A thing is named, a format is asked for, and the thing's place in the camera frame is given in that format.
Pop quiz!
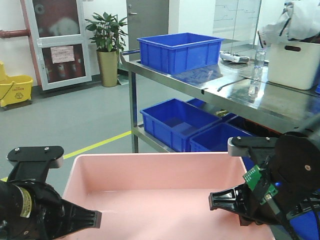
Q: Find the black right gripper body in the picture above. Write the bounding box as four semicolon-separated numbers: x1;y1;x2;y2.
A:
238;162;312;226

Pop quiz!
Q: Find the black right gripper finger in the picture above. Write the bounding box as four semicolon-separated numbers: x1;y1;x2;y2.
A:
208;187;244;213

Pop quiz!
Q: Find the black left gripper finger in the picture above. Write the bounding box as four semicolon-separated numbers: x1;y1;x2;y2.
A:
62;199;102;232

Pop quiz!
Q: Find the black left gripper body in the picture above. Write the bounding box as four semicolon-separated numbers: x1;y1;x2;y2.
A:
0;180;75;240

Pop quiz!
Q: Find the pink plastic bin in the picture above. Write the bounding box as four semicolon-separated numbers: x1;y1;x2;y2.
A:
63;152;274;240

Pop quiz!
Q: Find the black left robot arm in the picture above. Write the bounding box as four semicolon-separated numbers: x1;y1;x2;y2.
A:
0;180;102;240

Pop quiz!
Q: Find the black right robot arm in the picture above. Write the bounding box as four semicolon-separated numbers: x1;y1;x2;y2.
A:
208;114;320;226

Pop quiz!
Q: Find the blue bin lower right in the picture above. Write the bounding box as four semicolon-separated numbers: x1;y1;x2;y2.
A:
189;122;258;171

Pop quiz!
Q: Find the blue bin lower left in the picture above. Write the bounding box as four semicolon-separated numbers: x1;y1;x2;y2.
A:
140;98;221;152

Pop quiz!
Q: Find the stainless steel shelf table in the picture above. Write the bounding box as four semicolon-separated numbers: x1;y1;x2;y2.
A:
120;50;320;153

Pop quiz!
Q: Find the blue bin on table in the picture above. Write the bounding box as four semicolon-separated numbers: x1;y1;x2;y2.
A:
137;32;224;75

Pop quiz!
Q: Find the green circuit board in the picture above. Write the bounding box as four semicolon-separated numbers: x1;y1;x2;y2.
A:
242;165;278;205

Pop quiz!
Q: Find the clear water bottle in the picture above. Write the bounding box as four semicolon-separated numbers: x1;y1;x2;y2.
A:
248;48;266;98

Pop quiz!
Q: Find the yellow mop bucket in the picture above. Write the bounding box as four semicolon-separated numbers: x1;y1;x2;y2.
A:
0;61;33;108

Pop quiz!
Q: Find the cream plastic basket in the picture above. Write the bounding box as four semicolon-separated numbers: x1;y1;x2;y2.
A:
267;41;320;90

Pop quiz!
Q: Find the white handheld device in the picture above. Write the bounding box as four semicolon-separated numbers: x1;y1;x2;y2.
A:
219;51;250;64

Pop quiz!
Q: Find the grey white jacket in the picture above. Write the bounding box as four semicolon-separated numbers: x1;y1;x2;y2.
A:
257;0;320;48

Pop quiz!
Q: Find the plant in gold pot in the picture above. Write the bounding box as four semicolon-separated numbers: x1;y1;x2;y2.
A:
85;12;128;87

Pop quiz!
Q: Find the grey door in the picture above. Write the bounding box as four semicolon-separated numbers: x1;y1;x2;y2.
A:
126;0;169;50

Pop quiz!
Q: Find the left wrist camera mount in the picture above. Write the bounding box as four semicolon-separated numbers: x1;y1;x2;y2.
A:
7;146;64;183

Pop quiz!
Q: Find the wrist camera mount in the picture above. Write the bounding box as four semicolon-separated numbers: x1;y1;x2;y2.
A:
7;146;64;183
227;136;278;165

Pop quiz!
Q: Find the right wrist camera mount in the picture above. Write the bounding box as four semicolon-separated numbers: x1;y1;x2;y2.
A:
227;136;278;165

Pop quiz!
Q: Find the white fire hose cabinet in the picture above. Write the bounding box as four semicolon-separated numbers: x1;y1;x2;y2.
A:
20;0;92;91

